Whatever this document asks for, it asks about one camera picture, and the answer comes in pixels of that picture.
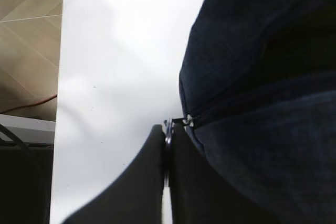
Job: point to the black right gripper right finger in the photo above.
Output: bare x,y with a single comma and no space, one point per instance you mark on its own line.
198,193

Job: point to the navy blue lunch bag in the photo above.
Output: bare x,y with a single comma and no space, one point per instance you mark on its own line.
257,88

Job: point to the dark equipment beside table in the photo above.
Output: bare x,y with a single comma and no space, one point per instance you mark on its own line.
26,174

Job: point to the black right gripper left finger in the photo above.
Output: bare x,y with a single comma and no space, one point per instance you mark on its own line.
136,195

